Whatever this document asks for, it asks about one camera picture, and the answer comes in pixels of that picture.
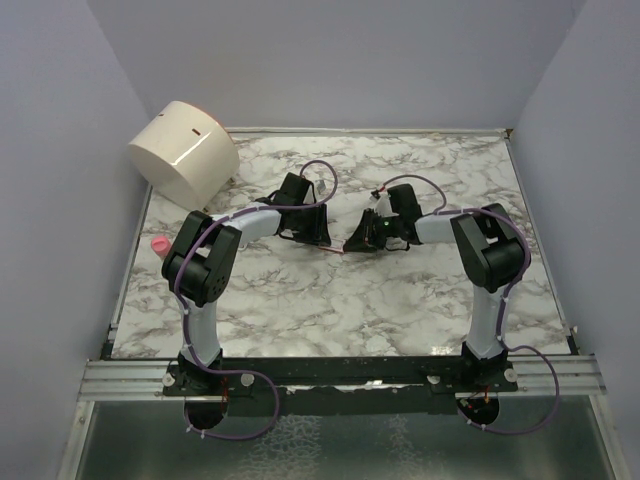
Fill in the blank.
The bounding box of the red white staple box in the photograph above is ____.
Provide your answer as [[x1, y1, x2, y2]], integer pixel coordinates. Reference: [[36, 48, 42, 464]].
[[318, 246, 345, 255]]

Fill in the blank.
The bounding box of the cream round bread box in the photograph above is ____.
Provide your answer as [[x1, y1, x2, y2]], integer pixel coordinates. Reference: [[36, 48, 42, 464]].
[[126, 101, 240, 211]]

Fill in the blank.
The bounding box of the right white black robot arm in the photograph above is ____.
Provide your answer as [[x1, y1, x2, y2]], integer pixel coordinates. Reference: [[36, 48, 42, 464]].
[[343, 184, 531, 391]]

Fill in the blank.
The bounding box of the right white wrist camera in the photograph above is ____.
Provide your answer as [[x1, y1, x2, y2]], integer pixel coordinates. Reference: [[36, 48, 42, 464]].
[[371, 190, 393, 217]]

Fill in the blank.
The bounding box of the pink capped bottle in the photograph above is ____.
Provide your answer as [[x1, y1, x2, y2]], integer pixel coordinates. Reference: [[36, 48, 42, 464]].
[[150, 236, 172, 259]]

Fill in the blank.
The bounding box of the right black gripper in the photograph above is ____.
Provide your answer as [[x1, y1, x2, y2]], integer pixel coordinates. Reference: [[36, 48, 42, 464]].
[[342, 209, 401, 253]]

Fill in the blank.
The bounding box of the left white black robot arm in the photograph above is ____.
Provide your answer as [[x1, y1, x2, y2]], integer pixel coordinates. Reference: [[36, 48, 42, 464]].
[[161, 173, 331, 395]]

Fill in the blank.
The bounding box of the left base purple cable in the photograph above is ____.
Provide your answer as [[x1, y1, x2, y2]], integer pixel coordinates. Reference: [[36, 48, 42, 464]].
[[183, 367, 282, 442]]

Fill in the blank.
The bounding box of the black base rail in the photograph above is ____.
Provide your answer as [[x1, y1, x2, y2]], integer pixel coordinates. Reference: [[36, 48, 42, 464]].
[[162, 354, 518, 417]]

